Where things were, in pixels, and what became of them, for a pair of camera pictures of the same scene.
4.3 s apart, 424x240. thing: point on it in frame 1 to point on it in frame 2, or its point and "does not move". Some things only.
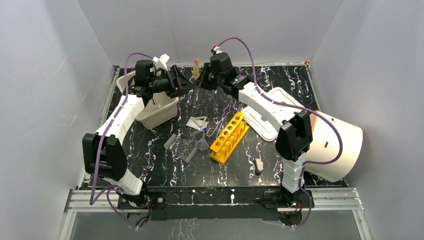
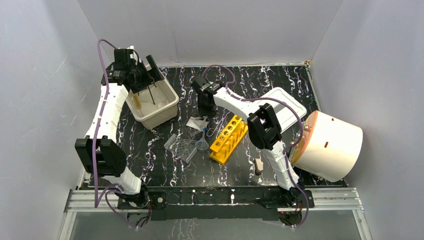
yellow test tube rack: [225, 145] does not move
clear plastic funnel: [202, 144] does not move
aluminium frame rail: [83, 201] does not move
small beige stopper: [258, 166] does not move
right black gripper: [203, 83] to [203, 112]
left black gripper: [172, 82] to [145, 76]
